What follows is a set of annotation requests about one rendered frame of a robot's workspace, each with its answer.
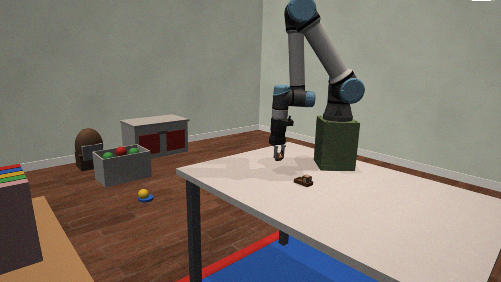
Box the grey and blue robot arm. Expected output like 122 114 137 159
272 0 365 122

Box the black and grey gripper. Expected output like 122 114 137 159
269 109 294 159

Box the brown wooden number cube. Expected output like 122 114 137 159
275 152 284 161
302 175 312 183

